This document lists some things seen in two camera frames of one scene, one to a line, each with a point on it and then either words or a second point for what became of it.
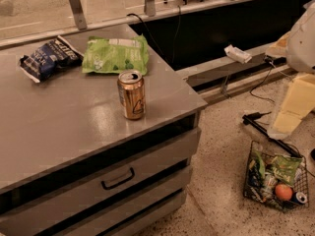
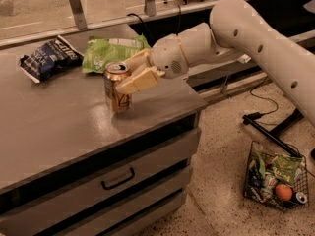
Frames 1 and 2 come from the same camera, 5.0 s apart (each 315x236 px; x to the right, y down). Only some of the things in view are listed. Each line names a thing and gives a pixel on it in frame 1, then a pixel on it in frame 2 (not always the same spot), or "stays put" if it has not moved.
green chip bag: [114, 55] stays put
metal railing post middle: [150, 0] stays put
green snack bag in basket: [284, 167] stays put
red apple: [283, 192] stays put
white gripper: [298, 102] → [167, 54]
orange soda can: [132, 94] → [115, 101]
